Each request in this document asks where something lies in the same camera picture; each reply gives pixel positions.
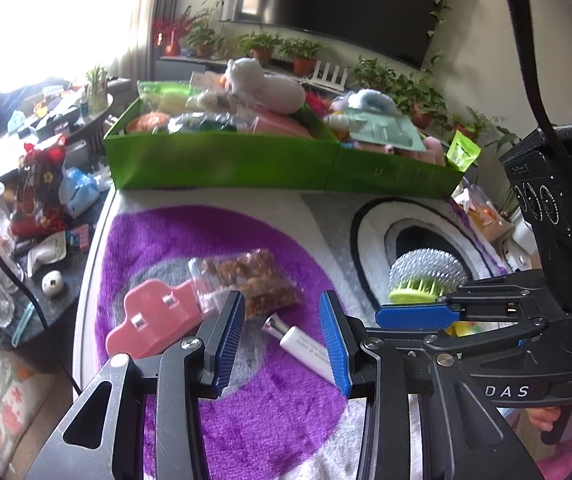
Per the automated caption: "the grey green face mask pack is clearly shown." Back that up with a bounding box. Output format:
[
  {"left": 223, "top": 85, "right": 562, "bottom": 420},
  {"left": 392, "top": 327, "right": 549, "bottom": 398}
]
[{"left": 344, "top": 110, "right": 426, "bottom": 152}]

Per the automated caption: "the blue fluffy headband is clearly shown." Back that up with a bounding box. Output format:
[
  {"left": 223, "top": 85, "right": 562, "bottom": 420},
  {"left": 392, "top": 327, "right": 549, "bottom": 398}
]
[{"left": 346, "top": 89, "right": 400, "bottom": 115}]

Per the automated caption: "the red patterned bag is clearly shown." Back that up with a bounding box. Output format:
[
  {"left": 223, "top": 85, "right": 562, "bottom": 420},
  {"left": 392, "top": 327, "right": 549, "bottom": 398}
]
[{"left": 10, "top": 134, "right": 67, "bottom": 238}]

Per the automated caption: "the green standing pouch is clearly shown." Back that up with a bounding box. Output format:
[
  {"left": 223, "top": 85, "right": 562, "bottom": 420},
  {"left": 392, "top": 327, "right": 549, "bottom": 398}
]
[{"left": 446, "top": 130, "right": 481, "bottom": 172}]

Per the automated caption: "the right hand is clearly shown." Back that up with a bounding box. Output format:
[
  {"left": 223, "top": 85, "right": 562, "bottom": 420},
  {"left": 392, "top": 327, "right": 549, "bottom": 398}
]
[{"left": 526, "top": 406, "right": 562, "bottom": 432}]

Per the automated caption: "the white plush bunny toy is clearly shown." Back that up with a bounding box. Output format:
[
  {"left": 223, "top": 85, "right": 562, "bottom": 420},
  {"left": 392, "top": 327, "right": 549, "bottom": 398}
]
[{"left": 225, "top": 58, "right": 306, "bottom": 115}]

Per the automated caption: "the silver steel wool scrubber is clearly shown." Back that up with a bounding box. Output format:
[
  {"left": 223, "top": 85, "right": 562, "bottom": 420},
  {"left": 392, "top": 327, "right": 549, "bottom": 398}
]
[{"left": 388, "top": 248, "right": 468, "bottom": 297}]

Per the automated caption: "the right green storage box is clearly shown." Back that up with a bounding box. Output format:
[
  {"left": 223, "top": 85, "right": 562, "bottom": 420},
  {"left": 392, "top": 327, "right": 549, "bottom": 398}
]
[{"left": 323, "top": 107, "right": 463, "bottom": 198}]

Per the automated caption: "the white tube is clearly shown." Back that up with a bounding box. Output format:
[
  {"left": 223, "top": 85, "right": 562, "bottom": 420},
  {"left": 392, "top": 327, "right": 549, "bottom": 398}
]
[{"left": 262, "top": 313, "right": 335, "bottom": 385}]

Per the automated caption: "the purple grey rug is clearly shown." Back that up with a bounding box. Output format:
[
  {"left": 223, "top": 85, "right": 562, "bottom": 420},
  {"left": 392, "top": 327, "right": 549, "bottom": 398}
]
[{"left": 73, "top": 188, "right": 507, "bottom": 479}]

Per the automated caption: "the round coffee table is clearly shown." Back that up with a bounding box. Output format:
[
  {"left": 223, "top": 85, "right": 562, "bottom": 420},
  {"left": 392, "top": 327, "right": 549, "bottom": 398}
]
[{"left": 0, "top": 93, "right": 114, "bottom": 180}]

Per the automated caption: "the green scalp massage brush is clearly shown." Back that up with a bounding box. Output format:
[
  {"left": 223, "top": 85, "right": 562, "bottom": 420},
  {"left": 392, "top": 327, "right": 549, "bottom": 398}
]
[{"left": 389, "top": 276, "right": 442, "bottom": 304}]

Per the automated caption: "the pink plastic clip far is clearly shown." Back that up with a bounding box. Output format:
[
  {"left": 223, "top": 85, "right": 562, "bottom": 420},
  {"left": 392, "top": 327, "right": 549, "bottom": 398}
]
[{"left": 105, "top": 280, "right": 204, "bottom": 360}]

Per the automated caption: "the black camera cable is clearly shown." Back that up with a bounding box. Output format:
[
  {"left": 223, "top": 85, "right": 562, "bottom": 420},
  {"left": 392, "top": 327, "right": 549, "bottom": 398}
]
[{"left": 0, "top": 188, "right": 83, "bottom": 396}]

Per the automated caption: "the left green storage box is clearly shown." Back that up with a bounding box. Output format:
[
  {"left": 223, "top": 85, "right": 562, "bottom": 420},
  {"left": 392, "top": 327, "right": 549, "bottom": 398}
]
[{"left": 104, "top": 81, "right": 339, "bottom": 190}]

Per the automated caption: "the black wall television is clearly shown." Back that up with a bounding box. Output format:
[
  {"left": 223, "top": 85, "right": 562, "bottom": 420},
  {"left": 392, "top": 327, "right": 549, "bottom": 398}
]
[{"left": 225, "top": 0, "right": 454, "bottom": 72}]

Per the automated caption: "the green storage box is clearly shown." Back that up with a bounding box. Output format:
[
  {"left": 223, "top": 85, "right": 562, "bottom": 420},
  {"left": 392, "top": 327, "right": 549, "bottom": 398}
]
[
  {"left": 323, "top": 107, "right": 463, "bottom": 198},
  {"left": 104, "top": 81, "right": 339, "bottom": 190}
]

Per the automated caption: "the snack bag clear wrapper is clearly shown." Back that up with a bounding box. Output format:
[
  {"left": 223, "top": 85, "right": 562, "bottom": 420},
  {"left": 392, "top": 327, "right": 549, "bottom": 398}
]
[{"left": 188, "top": 248, "right": 303, "bottom": 320}]

